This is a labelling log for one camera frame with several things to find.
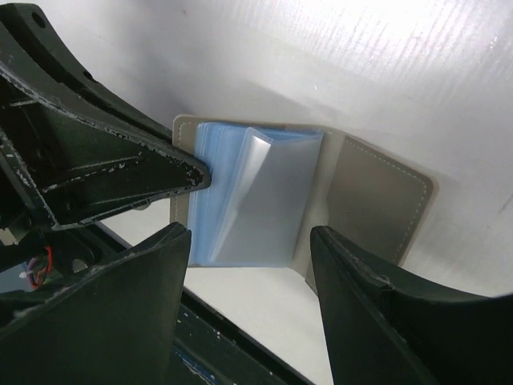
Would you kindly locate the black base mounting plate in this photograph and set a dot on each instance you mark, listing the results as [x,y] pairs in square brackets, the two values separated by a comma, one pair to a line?
[209,349]

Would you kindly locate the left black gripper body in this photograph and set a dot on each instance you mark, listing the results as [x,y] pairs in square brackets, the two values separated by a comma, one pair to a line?
[20,248]

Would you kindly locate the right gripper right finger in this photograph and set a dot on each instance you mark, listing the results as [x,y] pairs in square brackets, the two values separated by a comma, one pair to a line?
[385,325]

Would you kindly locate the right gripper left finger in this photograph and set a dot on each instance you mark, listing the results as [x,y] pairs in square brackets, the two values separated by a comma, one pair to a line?
[110,324]

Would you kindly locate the grey card holder wallet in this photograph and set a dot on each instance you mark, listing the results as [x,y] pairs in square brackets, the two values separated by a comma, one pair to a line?
[273,183]

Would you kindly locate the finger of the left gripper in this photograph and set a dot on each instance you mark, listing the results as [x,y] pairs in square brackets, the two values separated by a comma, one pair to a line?
[34,104]
[31,29]

